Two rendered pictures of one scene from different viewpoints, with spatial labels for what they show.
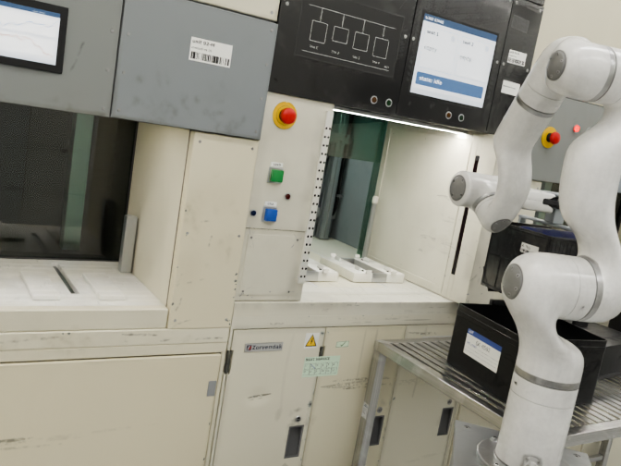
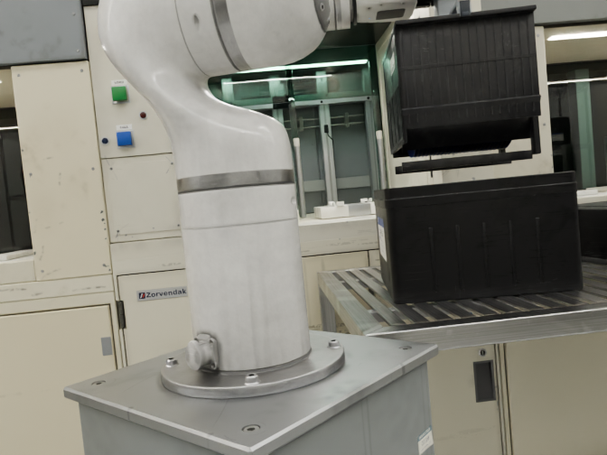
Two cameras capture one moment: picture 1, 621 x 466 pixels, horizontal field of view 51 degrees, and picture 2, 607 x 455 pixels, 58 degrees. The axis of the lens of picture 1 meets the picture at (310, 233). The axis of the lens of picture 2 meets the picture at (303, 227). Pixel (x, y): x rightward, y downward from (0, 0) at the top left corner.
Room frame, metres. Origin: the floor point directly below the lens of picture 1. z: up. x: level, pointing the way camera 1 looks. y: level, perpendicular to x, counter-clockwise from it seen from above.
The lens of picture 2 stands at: (0.74, -0.82, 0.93)
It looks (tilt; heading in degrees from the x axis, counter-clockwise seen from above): 3 degrees down; 29
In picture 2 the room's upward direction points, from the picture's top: 5 degrees counter-clockwise
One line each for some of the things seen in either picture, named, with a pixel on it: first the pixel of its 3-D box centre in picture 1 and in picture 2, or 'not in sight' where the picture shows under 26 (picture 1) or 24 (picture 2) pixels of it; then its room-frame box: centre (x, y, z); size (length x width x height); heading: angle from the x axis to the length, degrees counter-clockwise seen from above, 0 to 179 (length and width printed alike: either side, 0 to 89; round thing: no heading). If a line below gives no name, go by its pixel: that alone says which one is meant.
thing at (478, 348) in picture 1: (523, 351); (463, 232); (1.68, -0.61, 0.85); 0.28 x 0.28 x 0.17; 25
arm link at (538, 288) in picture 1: (545, 316); (195, 76); (1.20, -0.46, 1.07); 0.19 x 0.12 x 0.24; 105
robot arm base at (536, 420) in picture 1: (535, 422); (246, 277); (1.20, -0.49, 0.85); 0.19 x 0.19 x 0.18
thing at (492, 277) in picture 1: (546, 253); (451, 72); (1.68, -0.61, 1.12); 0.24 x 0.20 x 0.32; 25
